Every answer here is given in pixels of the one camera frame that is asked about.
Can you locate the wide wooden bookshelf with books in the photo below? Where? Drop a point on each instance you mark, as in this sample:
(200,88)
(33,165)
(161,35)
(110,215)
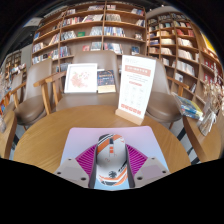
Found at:
(86,33)

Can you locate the stack of wrapped books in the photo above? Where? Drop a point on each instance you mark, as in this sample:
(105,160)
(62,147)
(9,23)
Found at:
(190,108)

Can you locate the pink-blue gradient mouse pad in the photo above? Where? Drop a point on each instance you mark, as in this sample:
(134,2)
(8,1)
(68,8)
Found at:
(83,136)

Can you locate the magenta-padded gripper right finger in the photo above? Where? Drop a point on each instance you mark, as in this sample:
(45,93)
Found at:
(138,160)

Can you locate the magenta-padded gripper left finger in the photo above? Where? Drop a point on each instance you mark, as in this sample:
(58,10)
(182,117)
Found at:
(85,160)

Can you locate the white and orange computer mouse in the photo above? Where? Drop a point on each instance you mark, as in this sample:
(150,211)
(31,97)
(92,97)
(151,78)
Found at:
(111,156)

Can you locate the white sign on wooden base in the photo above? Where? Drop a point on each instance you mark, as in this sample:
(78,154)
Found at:
(136,86)

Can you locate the white framed floral picture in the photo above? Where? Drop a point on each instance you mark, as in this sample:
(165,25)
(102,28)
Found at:
(81,78)

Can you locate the curved wooden bookshelf with books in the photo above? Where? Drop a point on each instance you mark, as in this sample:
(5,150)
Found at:
(180,50)

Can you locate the dark blue book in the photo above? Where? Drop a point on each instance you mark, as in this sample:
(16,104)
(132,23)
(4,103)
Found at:
(106,81)

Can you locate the brown armchair with wooden arms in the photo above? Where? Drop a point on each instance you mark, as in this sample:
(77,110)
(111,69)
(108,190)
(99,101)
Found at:
(36,96)
(161,103)
(86,101)

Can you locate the distant wooden bookshelf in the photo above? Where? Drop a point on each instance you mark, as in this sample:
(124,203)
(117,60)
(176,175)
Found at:
(15,63)

